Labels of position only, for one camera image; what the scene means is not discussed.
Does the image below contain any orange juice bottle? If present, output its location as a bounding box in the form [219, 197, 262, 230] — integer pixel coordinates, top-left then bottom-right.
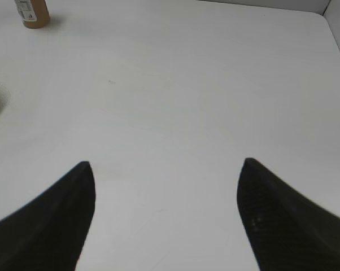
[14, 0, 50, 29]

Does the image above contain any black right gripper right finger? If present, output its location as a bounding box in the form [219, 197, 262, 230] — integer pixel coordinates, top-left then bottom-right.
[237, 158, 340, 270]

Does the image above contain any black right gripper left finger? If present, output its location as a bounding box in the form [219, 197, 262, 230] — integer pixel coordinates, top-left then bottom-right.
[0, 161, 96, 270]

